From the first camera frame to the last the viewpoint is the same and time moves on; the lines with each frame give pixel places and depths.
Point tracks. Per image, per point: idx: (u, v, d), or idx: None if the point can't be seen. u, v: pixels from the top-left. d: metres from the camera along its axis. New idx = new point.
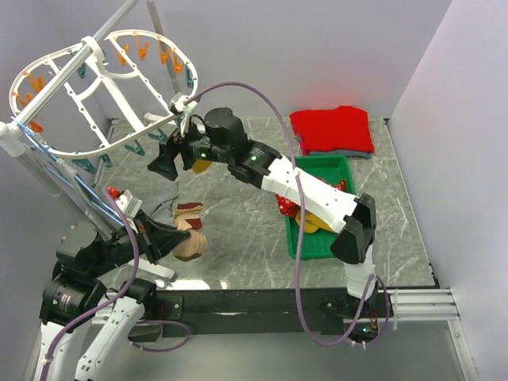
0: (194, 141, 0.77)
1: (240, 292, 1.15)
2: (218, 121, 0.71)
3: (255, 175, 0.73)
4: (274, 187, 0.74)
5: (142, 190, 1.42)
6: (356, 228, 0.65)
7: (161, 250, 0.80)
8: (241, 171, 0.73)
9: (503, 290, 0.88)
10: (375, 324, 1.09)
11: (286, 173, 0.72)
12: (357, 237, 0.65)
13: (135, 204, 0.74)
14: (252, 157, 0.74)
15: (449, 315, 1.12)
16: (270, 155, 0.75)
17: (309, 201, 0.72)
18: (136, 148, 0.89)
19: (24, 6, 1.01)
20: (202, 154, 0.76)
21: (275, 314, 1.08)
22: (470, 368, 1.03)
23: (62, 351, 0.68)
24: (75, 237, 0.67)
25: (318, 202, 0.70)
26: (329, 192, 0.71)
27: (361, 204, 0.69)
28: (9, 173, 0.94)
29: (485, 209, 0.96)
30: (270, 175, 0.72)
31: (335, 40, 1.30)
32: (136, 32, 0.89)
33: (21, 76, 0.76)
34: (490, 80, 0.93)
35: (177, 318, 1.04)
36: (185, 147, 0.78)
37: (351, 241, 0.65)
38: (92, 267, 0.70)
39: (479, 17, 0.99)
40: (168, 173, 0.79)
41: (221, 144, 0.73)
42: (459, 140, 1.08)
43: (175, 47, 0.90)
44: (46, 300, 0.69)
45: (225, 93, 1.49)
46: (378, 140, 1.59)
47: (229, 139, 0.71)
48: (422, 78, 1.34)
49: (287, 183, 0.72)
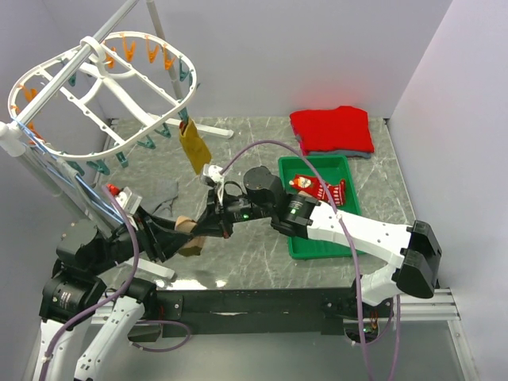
0: (233, 205, 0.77)
1: (240, 292, 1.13)
2: (257, 182, 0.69)
3: (299, 227, 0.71)
4: (319, 235, 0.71)
5: (142, 190, 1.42)
6: (418, 261, 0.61)
7: (166, 252, 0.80)
8: (286, 225, 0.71)
9: (502, 291, 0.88)
10: (375, 324, 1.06)
11: (329, 217, 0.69)
12: (421, 271, 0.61)
13: (135, 202, 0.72)
14: (291, 210, 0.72)
15: (449, 315, 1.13)
16: (309, 203, 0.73)
17: (359, 239, 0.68)
18: (147, 142, 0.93)
19: (24, 6, 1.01)
20: (245, 214, 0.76)
21: (275, 313, 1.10)
22: (470, 368, 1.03)
23: (62, 348, 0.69)
24: (76, 235, 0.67)
25: (369, 240, 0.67)
26: (379, 227, 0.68)
27: (416, 232, 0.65)
28: (9, 173, 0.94)
29: (486, 210, 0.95)
30: (313, 225, 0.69)
31: (335, 40, 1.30)
32: (123, 33, 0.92)
33: (15, 89, 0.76)
34: (489, 81, 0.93)
35: (177, 318, 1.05)
36: (224, 213, 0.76)
37: (417, 275, 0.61)
38: (93, 263, 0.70)
39: (479, 18, 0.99)
40: (217, 231, 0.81)
41: (263, 204, 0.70)
42: (459, 140, 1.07)
43: (165, 44, 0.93)
44: (46, 298, 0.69)
45: (225, 93, 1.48)
46: (378, 140, 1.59)
47: (271, 198, 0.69)
48: (422, 78, 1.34)
49: (332, 228, 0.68)
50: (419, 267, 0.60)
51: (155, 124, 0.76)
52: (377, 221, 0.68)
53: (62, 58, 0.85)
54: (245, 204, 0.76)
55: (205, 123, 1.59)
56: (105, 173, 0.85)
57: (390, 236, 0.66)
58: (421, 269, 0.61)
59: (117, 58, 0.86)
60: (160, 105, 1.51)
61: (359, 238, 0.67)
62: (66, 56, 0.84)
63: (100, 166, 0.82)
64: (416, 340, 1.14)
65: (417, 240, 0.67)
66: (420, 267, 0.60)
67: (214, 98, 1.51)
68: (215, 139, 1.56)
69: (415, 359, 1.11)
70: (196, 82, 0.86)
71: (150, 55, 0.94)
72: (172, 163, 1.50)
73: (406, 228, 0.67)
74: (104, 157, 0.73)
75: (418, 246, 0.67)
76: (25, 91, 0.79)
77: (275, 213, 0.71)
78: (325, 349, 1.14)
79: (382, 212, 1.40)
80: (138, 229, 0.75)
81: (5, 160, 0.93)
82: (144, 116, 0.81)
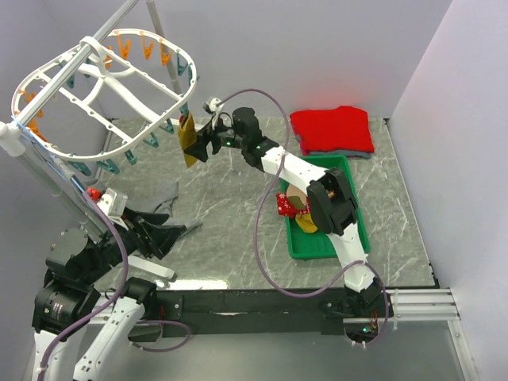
0: (222, 132, 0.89)
1: (240, 292, 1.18)
2: (240, 115, 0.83)
3: (259, 160, 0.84)
4: (270, 168, 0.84)
5: (142, 190, 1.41)
6: (317, 188, 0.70)
7: (163, 249, 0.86)
8: (248, 156, 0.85)
9: (503, 291, 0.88)
10: (375, 324, 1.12)
11: (278, 154, 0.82)
12: (317, 197, 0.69)
13: (120, 202, 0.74)
14: (257, 146, 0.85)
15: (449, 315, 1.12)
16: (272, 144, 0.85)
17: (288, 173, 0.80)
18: (152, 140, 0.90)
19: (24, 7, 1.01)
20: (228, 143, 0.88)
21: (275, 315, 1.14)
22: (470, 368, 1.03)
23: (56, 359, 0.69)
24: (66, 246, 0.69)
25: (294, 173, 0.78)
26: (305, 166, 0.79)
27: (329, 174, 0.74)
28: (9, 174, 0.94)
29: (486, 209, 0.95)
30: (266, 157, 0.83)
31: (335, 40, 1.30)
32: (118, 32, 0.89)
33: (16, 94, 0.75)
34: (489, 81, 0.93)
35: (177, 318, 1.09)
36: (212, 136, 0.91)
37: (317, 202, 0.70)
38: (86, 272, 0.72)
39: (479, 17, 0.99)
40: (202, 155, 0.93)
41: (240, 135, 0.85)
42: (460, 140, 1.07)
43: (160, 39, 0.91)
44: (37, 309, 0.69)
45: (225, 94, 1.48)
46: (378, 140, 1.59)
47: (246, 131, 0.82)
48: (422, 78, 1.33)
49: (276, 160, 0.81)
50: (316, 190, 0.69)
51: (159, 120, 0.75)
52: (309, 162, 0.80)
53: (59, 61, 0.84)
54: (230, 133, 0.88)
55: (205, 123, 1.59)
56: (115, 173, 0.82)
57: (311, 172, 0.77)
58: (319, 196, 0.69)
59: (116, 57, 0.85)
60: (160, 105, 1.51)
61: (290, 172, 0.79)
62: (63, 58, 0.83)
63: (109, 165, 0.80)
64: (416, 340, 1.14)
65: (332, 185, 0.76)
66: (317, 192, 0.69)
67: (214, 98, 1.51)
68: None
69: (414, 358, 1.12)
70: (194, 75, 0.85)
71: (146, 50, 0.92)
72: (173, 162, 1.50)
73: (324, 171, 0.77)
74: (112, 156, 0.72)
75: (330, 188, 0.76)
76: (25, 97, 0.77)
77: (244, 144, 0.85)
78: (325, 349, 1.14)
79: (382, 211, 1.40)
80: (127, 228, 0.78)
81: (5, 161, 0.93)
82: (150, 113, 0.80)
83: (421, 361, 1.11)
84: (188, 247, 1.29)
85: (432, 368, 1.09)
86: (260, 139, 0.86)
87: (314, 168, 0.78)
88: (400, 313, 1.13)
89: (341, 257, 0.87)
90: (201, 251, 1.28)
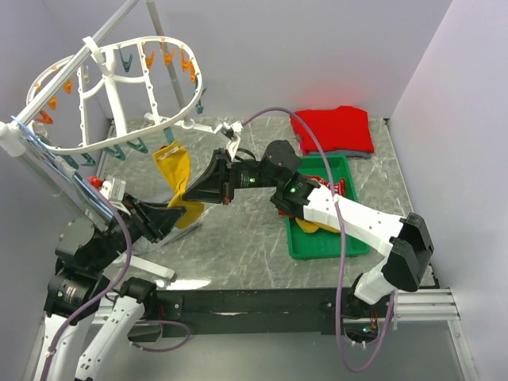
0: (244, 171, 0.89)
1: (240, 292, 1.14)
2: (279, 159, 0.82)
3: (296, 206, 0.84)
4: (315, 215, 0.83)
5: (142, 190, 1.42)
6: (405, 249, 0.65)
7: (161, 230, 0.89)
8: (284, 203, 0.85)
9: (503, 290, 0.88)
10: (375, 324, 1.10)
11: (325, 201, 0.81)
12: (406, 260, 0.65)
13: (119, 187, 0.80)
14: (292, 190, 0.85)
15: (449, 314, 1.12)
16: (309, 185, 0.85)
17: (352, 225, 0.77)
18: (139, 145, 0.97)
19: (25, 7, 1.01)
20: (251, 179, 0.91)
21: (275, 314, 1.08)
22: (470, 368, 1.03)
23: (65, 344, 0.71)
24: (74, 236, 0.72)
25: (362, 226, 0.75)
26: (372, 215, 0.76)
27: (408, 223, 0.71)
28: (10, 174, 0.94)
29: (486, 209, 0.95)
30: (309, 205, 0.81)
31: (335, 39, 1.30)
32: (164, 38, 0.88)
33: (48, 70, 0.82)
34: (489, 79, 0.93)
35: (177, 318, 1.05)
36: (232, 175, 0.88)
37: (402, 263, 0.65)
38: (94, 260, 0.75)
39: (479, 17, 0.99)
40: (218, 194, 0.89)
41: (275, 178, 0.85)
42: (461, 138, 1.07)
43: (192, 57, 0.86)
44: (51, 293, 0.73)
45: (225, 93, 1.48)
46: (378, 140, 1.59)
47: (285, 175, 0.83)
48: (422, 78, 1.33)
49: (327, 209, 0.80)
50: (402, 253, 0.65)
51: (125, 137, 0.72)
52: (371, 210, 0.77)
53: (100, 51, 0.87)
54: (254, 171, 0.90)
55: (205, 123, 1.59)
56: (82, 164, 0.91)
57: (382, 224, 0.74)
58: (407, 257, 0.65)
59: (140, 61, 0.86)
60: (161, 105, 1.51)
61: (352, 223, 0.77)
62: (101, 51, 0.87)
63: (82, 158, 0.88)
64: (416, 340, 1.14)
65: (413, 233, 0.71)
66: (406, 255, 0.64)
67: (214, 99, 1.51)
68: (215, 139, 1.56)
69: (413, 358, 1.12)
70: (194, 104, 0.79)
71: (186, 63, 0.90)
72: None
73: (398, 219, 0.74)
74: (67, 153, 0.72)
75: (409, 238, 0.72)
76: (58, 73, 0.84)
77: (279, 190, 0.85)
78: (325, 349, 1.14)
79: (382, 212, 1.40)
80: (129, 215, 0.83)
81: (5, 160, 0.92)
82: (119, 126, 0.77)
83: (420, 360, 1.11)
84: (188, 247, 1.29)
85: (431, 368, 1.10)
86: (294, 178, 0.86)
87: (384, 218, 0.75)
88: (400, 313, 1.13)
89: (377, 288, 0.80)
90: (201, 251, 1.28)
